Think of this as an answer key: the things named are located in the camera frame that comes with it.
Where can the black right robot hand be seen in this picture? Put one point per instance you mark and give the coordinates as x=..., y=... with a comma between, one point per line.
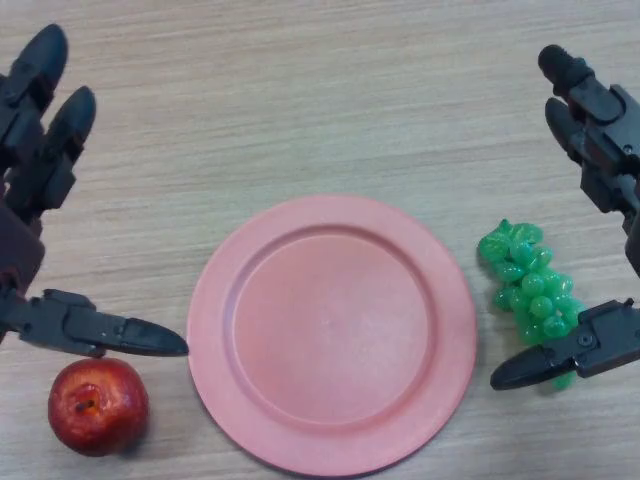
x=605, y=135

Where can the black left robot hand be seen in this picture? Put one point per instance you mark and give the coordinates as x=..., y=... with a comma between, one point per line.
x=30, y=165

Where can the green grape bunch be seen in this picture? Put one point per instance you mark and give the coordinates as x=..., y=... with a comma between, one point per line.
x=535, y=285

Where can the pink round plate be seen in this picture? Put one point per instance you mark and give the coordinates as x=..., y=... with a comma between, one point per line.
x=330, y=335

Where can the red apple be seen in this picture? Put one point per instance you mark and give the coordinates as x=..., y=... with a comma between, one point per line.
x=97, y=410

